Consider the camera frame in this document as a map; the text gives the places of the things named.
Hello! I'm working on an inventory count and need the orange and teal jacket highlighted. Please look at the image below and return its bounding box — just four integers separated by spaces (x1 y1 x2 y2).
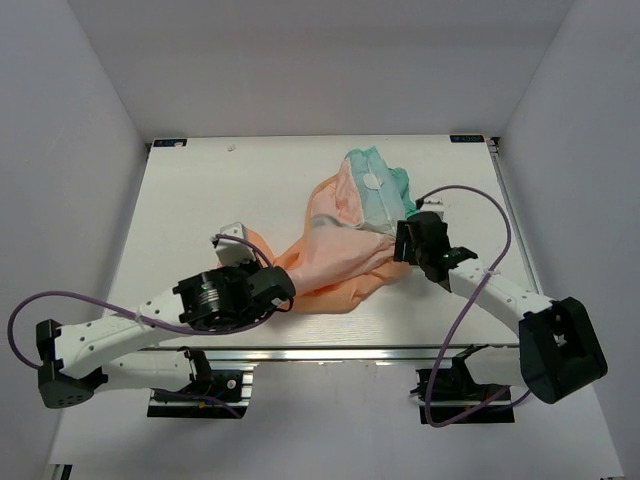
246 147 418 314

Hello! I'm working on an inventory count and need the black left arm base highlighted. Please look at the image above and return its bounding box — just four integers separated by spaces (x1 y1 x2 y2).
147 348 255 420

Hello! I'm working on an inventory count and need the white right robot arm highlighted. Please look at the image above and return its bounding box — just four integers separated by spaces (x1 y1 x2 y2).
393 212 608 404

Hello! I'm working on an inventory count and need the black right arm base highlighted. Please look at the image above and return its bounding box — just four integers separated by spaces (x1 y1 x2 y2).
430 345 515 424

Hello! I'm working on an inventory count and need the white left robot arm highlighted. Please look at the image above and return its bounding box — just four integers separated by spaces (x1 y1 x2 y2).
36 263 296 409

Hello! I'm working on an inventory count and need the blue right corner sticker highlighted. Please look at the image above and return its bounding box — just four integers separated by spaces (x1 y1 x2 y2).
449 134 485 143

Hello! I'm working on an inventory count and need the blue corner sticker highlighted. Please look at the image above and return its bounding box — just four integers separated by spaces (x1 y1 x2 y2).
449 134 485 143
152 138 188 148

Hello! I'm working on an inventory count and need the blue left corner sticker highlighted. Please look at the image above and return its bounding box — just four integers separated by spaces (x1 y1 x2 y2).
152 138 188 148

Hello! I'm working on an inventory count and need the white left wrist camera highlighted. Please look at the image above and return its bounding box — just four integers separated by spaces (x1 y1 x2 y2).
210 222 256 267

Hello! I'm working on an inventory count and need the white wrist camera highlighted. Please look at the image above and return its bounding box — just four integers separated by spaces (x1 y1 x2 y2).
210 222 256 267
415 197 445 220

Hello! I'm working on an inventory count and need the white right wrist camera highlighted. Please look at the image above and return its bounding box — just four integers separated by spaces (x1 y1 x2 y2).
415 197 445 220

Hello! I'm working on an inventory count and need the aluminium table frame rail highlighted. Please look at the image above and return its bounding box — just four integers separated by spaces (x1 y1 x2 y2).
486 137 541 293

